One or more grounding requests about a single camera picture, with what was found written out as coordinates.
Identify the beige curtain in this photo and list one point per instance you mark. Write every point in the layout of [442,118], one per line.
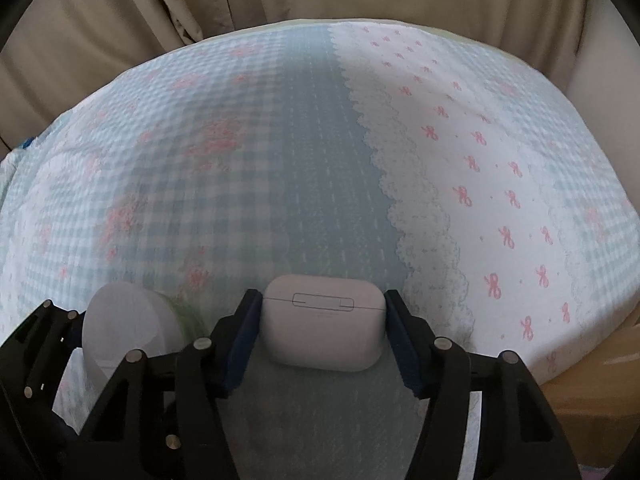
[100,35]

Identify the blue checked printed blanket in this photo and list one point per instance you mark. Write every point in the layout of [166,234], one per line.
[300,160]

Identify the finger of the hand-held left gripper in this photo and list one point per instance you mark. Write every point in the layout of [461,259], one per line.
[35,350]
[172,435]

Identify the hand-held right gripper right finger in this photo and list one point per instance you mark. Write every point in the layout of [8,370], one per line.
[406,350]

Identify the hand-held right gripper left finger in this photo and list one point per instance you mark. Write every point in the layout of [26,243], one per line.
[240,345]

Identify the white lidded round jar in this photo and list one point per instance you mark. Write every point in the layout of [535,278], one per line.
[125,325]

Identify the small blue cloth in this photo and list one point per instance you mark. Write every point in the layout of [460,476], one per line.
[25,144]

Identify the pale green mattress pad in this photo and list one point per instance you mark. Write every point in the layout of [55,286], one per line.
[310,22]

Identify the white earbuds case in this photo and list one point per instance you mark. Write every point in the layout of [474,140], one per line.
[322,325]

